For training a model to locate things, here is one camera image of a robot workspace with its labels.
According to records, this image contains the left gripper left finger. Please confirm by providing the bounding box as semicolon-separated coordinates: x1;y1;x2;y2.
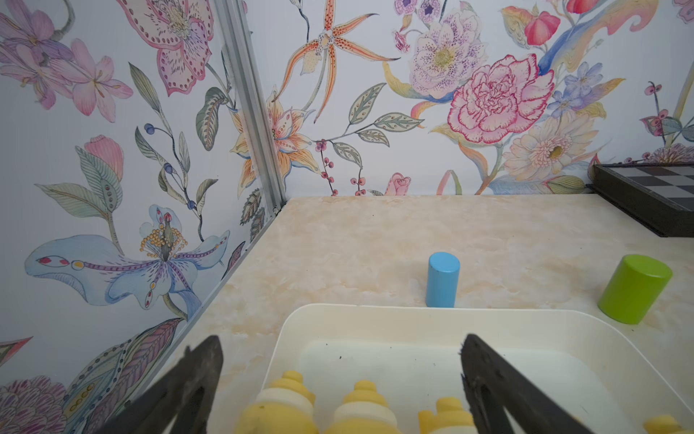
99;336;224;433

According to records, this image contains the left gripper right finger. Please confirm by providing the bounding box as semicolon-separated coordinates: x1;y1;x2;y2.
460;334;591;434

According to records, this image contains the left white storage tray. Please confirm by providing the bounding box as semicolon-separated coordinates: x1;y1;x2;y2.
266;304;693;433

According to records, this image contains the small blue cylinder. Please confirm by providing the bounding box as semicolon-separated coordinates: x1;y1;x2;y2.
426;252;461;309

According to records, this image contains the small green cylinder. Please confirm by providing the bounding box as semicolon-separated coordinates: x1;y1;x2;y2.
597;254;673;325

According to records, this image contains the black white checkerboard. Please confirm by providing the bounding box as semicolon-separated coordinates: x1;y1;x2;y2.
589;164;694;238

